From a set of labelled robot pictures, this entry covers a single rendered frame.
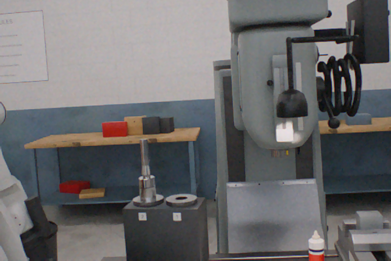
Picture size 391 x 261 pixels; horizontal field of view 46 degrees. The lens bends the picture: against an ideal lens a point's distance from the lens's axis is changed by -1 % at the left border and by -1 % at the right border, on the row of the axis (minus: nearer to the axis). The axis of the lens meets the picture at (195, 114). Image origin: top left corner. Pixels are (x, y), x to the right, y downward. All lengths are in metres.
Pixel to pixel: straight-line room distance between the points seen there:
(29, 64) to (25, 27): 0.44
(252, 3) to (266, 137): 0.33
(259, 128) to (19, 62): 5.02
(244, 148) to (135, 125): 3.51
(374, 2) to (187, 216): 0.85
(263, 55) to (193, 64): 4.32
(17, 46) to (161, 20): 1.79
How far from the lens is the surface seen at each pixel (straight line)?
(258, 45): 1.18
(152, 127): 5.04
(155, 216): 1.33
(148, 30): 5.57
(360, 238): 1.31
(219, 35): 5.48
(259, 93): 1.18
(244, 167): 1.67
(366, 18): 1.53
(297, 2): 1.16
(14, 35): 6.06
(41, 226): 1.21
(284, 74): 1.15
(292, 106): 1.06
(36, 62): 5.93
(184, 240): 1.33
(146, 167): 1.35
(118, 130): 5.06
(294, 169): 1.69
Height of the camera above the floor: 1.52
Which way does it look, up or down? 5 degrees down
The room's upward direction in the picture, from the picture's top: 4 degrees counter-clockwise
